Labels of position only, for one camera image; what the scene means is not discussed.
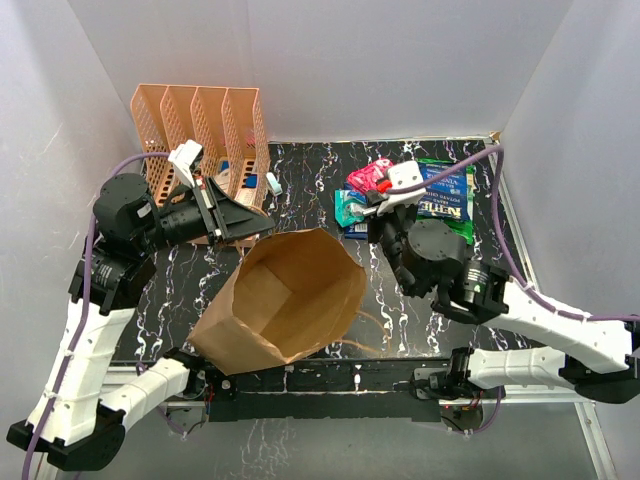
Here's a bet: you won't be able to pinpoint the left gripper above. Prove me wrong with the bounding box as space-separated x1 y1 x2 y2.
136 174 276 253

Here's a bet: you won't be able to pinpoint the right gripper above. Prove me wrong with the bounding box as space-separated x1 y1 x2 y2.
363 188 420 297

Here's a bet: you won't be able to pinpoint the blue snack packet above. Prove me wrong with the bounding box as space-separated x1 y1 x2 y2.
342 184 368 240

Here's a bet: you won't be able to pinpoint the teal snack packet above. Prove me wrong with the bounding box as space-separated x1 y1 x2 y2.
334 189 367 228

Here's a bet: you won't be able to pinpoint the red snack packet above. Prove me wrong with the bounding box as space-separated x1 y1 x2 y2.
347 158 393 194

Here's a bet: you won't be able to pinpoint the blue Kettle chips bag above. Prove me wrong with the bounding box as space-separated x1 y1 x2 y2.
414 162 476 221

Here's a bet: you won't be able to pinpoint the green Chuba chips bag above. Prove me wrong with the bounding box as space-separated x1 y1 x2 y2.
414 157 475 245

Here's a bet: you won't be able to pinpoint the brown paper bag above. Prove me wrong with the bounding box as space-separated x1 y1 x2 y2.
188 228 368 375

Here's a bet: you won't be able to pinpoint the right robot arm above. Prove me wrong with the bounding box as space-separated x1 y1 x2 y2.
366 191 639 404

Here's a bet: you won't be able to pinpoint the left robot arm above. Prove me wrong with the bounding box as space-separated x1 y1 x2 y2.
7 173 274 478

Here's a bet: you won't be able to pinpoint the white label cards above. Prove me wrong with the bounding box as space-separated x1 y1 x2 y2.
214 158 258 202

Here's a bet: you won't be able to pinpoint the small white blue stapler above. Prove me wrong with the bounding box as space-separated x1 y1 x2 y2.
265 172 282 197

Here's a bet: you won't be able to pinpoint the orange plastic file organizer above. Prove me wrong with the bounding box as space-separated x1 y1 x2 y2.
128 83 272 216

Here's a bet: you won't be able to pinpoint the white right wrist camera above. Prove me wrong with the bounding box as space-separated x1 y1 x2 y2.
376 161 426 216

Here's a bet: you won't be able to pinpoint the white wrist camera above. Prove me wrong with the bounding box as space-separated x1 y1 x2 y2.
168 139 203 188
376 161 426 216

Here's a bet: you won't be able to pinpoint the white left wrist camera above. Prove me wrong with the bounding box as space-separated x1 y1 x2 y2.
168 139 203 188

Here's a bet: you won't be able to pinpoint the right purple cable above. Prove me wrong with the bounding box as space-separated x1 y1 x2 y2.
387 144 640 436

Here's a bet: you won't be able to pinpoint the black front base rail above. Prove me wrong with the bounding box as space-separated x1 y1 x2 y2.
205 358 447 422

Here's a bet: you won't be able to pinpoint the aluminium table frame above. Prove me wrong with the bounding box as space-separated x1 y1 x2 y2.
37 130 619 480

